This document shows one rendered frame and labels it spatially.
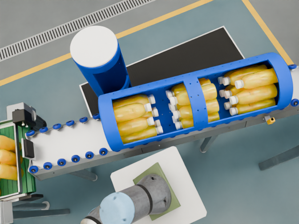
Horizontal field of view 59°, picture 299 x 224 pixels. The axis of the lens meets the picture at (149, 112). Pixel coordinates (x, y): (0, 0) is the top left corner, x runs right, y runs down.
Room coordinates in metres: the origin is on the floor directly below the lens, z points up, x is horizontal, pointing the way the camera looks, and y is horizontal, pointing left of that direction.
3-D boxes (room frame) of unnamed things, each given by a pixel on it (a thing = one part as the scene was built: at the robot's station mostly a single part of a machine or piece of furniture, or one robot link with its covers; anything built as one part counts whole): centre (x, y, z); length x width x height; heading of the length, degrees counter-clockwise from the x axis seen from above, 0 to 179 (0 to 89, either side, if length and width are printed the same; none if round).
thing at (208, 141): (0.39, -0.40, 0.31); 0.06 x 0.06 x 0.63; 3
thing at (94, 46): (0.93, 0.24, 1.03); 0.28 x 0.28 x 0.01
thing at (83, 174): (0.34, 0.59, 0.31); 0.06 x 0.06 x 0.63; 3
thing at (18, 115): (0.60, 0.71, 0.95); 0.10 x 0.07 x 0.10; 3
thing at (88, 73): (0.93, 0.24, 0.59); 0.28 x 0.28 x 0.88
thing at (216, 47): (1.09, -0.20, 0.07); 1.50 x 0.52 x 0.15; 102
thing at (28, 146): (0.41, 0.66, 0.99); 0.10 x 0.02 x 0.12; 3
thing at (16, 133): (0.40, 0.74, 0.96); 0.40 x 0.01 x 0.03; 3
